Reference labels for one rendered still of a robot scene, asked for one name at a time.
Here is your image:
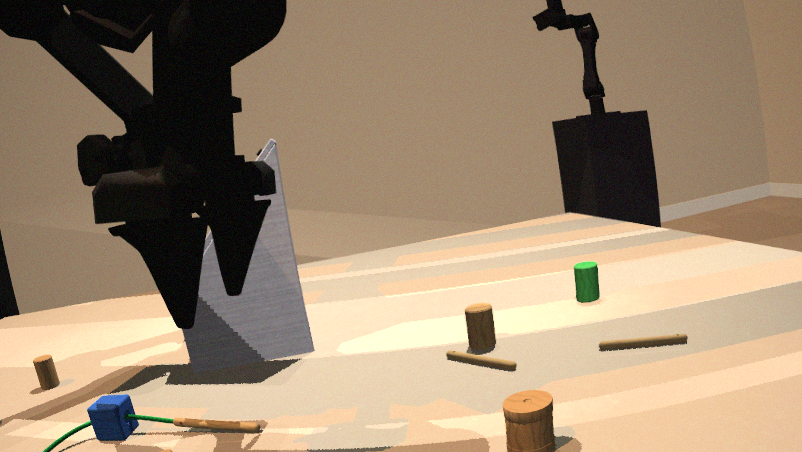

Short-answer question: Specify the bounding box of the blue block with hole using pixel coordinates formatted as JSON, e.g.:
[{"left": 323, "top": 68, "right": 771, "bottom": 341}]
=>
[{"left": 87, "top": 394, "right": 139, "bottom": 441}]

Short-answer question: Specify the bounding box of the green string with wooden stick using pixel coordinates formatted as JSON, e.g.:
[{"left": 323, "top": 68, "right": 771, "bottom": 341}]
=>
[{"left": 43, "top": 414, "right": 260, "bottom": 452}]

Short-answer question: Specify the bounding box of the green cylinder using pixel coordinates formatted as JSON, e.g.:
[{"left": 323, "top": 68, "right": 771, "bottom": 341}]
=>
[{"left": 573, "top": 262, "right": 600, "bottom": 303}]

